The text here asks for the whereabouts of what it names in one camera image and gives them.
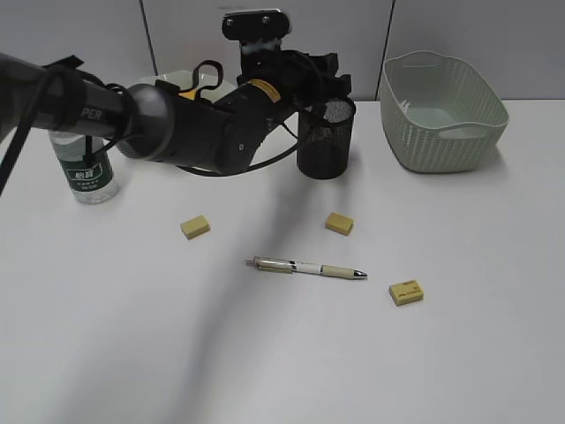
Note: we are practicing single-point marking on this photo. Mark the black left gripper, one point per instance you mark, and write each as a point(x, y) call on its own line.
point(276, 83)

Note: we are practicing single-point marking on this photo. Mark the white waste paper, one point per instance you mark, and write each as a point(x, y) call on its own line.
point(405, 106)

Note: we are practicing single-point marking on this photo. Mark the yellow mango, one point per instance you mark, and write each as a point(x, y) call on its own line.
point(188, 94)

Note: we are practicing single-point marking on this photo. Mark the clear water bottle green label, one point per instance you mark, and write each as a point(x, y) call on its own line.
point(87, 170)

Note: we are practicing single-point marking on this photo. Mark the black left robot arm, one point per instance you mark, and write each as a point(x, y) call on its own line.
point(157, 124)

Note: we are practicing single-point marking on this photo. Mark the black mesh pen holder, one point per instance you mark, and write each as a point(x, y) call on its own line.
point(324, 134)

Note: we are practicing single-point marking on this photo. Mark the pale green wavy glass plate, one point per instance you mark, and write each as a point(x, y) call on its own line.
point(183, 79)

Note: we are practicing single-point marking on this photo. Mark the pale green plastic basket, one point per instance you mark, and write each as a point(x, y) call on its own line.
point(455, 119)

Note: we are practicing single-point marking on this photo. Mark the yellow eraser middle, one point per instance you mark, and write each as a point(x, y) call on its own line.
point(339, 223)

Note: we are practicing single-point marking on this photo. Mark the yellow eraser left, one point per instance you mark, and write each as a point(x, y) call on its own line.
point(195, 227)

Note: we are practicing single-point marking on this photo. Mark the beige grip pen middle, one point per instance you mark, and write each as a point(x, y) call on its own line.
point(289, 267)

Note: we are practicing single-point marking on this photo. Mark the yellow printed eraser right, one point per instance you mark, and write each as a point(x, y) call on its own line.
point(406, 292)

